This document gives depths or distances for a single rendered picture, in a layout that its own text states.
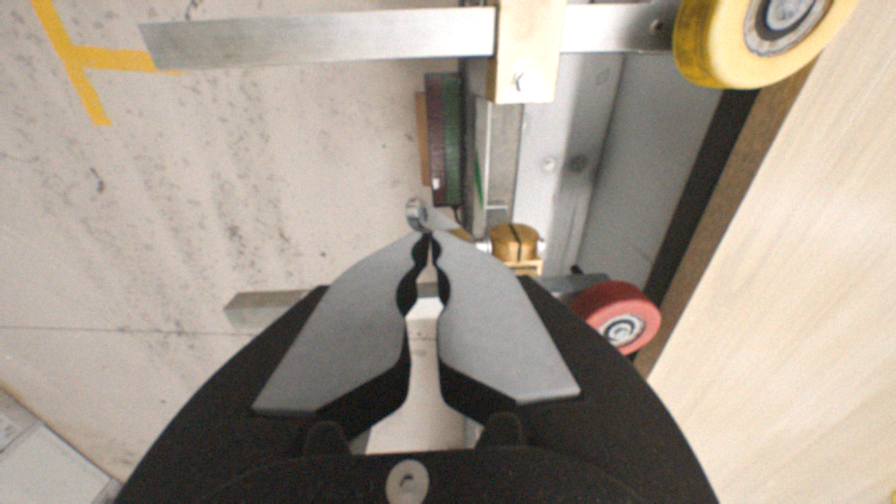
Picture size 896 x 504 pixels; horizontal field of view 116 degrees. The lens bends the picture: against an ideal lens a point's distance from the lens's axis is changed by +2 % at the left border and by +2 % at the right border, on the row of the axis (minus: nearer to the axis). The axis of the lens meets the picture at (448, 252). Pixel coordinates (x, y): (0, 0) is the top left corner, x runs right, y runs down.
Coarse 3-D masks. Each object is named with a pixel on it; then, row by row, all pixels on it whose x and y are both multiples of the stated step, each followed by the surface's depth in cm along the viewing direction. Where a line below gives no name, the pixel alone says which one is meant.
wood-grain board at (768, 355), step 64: (832, 64) 17; (768, 128) 20; (832, 128) 19; (768, 192) 22; (832, 192) 22; (704, 256) 26; (768, 256) 25; (832, 256) 25; (704, 320) 29; (768, 320) 29; (832, 320) 30; (704, 384) 35; (768, 384) 36; (832, 384) 36; (704, 448) 44; (768, 448) 45; (832, 448) 46
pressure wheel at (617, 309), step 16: (576, 272) 36; (592, 288) 29; (608, 288) 28; (624, 288) 28; (576, 304) 29; (592, 304) 28; (608, 304) 27; (624, 304) 26; (640, 304) 26; (592, 320) 27; (608, 320) 27; (624, 320) 28; (640, 320) 28; (656, 320) 28; (608, 336) 29; (624, 336) 28; (640, 336) 29; (624, 352) 30
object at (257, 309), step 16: (432, 288) 33; (560, 288) 32; (576, 288) 32; (240, 304) 31; (256, 304) 31; (272, 304) 31; (288, 304) 31; (416, 304) 32; (432, 304) 32; (240, 320) 32; (256, 320) 32; (272, 320) 32
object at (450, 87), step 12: (444, 84) 34; (456, 84) 34; (444, 96) 35; (456, 96) 35; (444, 108) 36; (456, 108) 36; (444, 120) 36; (456, 120) 36; (456, 132) 37; (456, 144) 38; (456, 156) 39; (456, 168) 40; (456, 180) 40; (456, 192) 41
